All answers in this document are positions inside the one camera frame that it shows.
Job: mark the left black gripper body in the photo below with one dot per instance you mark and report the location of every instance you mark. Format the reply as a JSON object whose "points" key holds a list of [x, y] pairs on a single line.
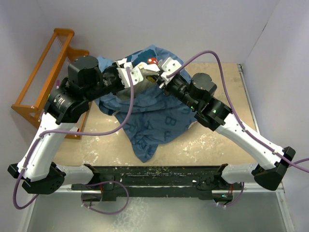
{"points": [[111, 81]]}

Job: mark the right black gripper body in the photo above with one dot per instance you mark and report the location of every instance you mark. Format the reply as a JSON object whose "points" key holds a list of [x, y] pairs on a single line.
{"points": [[175, 87]]}

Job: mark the white quilted pillow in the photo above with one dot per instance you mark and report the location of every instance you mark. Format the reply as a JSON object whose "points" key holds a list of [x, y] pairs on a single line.
{"points": [[148, 68]]}

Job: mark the blue cartoon print pillowcase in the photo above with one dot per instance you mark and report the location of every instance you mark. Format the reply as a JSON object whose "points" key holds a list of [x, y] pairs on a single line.
{"points": [[156, 118]]}

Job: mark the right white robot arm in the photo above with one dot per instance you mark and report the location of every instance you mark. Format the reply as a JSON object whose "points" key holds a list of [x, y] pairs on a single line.
{"points": [[271, 161]]}

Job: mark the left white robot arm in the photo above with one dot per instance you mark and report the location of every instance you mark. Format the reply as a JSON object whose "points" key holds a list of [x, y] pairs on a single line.
{"points": [[84, 83]]}

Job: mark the pink marker pen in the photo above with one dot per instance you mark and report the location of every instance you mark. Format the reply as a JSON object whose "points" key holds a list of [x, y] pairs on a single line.
{"points": [[57, 84]]}

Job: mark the red white box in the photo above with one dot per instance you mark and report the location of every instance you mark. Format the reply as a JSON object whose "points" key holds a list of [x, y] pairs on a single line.
{"points": [[75, 129]]}

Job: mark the orange wooden rack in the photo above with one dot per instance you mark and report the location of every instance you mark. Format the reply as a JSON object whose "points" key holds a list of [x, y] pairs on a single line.
{"points": [[51, 65]]}

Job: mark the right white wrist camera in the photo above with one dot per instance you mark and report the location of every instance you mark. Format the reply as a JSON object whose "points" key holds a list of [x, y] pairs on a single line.
{"points": [[168, 67]]}

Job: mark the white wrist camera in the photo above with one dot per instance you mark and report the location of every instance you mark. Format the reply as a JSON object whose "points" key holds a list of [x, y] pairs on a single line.
{"points": [[168, 67], [128, 74]]}

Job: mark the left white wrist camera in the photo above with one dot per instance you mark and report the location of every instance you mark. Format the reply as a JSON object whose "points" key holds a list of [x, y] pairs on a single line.
{"points": [[128, 74]]}

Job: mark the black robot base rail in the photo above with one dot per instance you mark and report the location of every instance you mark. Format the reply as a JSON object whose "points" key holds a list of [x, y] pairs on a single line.
{"points": [[202, 182]]}

